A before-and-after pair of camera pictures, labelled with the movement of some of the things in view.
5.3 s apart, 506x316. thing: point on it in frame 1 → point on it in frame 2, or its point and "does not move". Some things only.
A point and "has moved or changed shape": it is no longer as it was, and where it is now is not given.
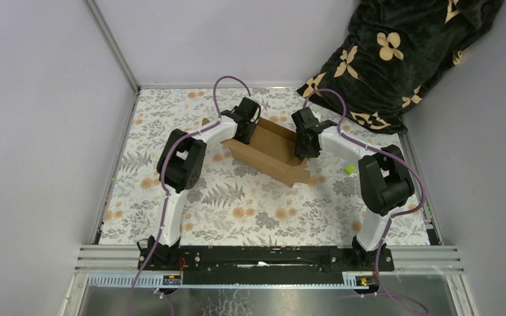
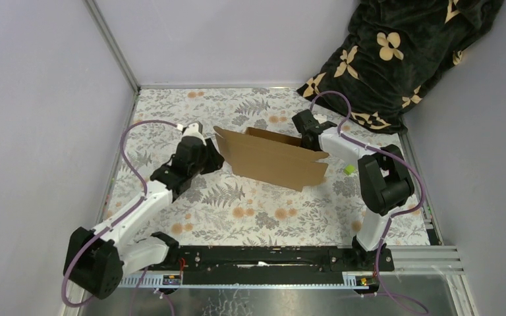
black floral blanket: [395, 49] does not move
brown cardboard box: [272, 151] has moved or changed shape
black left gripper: [251, 124] → [215, 160]
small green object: [349, 169] does not move
